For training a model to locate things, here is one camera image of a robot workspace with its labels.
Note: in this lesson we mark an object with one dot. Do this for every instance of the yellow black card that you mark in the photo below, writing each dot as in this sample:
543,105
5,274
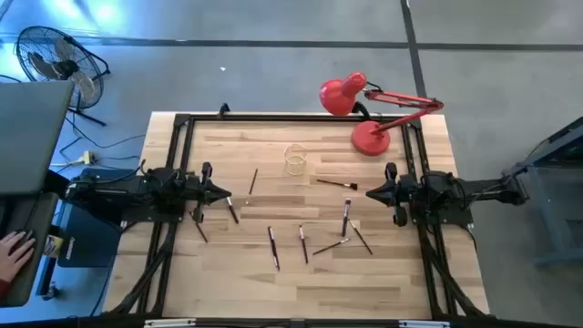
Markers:
54,246

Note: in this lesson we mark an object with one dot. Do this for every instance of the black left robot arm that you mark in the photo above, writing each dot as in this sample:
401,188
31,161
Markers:
136,189

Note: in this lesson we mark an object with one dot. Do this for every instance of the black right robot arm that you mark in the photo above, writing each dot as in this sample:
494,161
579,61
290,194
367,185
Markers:
478,189

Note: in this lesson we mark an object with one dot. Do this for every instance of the grey desk top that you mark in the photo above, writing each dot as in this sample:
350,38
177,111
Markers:
32,136

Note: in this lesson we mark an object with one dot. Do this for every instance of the silver frame bracket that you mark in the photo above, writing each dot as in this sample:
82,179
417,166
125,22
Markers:
423,324
168,323

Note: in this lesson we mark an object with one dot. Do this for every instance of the black aluminium table frame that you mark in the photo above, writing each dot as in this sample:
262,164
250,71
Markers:
296,117

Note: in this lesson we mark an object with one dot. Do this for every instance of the thin black makeup brush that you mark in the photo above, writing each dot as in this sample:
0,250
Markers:
361,237

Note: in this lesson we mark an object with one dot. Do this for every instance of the dark desk mat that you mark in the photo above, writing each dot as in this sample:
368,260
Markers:
41,214

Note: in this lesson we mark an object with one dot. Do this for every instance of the black bushy-head makeup brush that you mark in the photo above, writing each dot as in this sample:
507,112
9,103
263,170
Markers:
337,183

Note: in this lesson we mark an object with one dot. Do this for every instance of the blue steel cart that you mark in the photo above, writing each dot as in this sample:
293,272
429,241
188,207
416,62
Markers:
553,218

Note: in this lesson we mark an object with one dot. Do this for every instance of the thick black makeup brush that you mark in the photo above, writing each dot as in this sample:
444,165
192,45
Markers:
346,218

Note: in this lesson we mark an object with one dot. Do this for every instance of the red desk lamp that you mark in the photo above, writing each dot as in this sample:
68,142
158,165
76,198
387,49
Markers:
370,139

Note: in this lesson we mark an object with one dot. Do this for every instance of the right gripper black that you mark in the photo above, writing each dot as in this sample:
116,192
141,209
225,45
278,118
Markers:
391,172

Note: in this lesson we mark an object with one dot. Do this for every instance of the thin brown makeup brush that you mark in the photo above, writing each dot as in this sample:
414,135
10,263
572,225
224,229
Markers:
253,181

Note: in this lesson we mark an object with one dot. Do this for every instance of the white power strip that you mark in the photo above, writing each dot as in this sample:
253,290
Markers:
87,158

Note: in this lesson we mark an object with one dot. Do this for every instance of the dark box with white logo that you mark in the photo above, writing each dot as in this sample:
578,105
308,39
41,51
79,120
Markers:
86,237

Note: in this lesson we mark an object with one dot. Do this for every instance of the person's hand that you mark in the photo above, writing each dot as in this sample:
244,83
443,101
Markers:
16,257

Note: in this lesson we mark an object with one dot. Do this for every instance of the person's forearm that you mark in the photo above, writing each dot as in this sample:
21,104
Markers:
3,288

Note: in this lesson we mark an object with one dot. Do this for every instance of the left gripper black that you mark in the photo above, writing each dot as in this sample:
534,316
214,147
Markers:
206,171

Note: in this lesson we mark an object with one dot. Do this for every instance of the black floor fan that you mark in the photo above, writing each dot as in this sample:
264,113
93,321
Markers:
64,68

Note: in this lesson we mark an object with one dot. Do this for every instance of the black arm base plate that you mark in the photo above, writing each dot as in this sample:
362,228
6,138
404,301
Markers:
448,218
150,218

